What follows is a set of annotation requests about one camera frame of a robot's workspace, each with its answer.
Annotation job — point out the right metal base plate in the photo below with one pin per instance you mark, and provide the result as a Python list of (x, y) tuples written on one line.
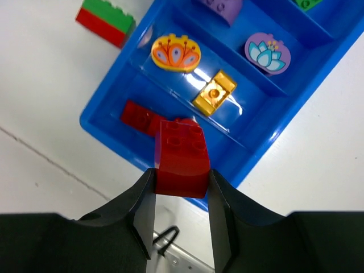
[(169, 257)]

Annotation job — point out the yellow flower lego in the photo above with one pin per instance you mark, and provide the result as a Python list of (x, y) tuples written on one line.
[(177, 54)]

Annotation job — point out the red curved lego brick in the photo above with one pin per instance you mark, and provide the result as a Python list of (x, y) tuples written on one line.
[(141, 118)]

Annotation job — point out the green top lego brick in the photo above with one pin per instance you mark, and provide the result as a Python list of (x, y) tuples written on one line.
[(112, 15)]

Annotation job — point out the yellow lego piece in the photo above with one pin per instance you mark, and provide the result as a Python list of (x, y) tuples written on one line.
[(214, 93)]

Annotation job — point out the purple flower lego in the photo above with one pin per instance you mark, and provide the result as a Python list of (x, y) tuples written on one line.
[(267, 53)]

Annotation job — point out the blue compartment bin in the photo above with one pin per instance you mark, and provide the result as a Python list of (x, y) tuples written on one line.
[(241, 130)]

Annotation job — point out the red bottom lego brick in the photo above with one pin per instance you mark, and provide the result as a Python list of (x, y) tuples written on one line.
[(101, 28)]

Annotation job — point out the purple curved lego brick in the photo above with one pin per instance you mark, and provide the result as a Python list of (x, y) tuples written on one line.
[(228, 10)]

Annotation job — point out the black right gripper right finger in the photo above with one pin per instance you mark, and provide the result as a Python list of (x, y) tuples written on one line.
[(247, 237)]

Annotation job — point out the red lego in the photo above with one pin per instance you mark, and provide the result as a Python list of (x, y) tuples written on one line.
[(181, 160)]

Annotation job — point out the green lego brick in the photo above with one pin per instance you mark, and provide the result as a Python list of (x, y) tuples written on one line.
[(112, 15), (306, 5)]

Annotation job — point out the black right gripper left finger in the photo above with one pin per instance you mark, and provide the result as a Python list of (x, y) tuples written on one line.
[(116, 237)]

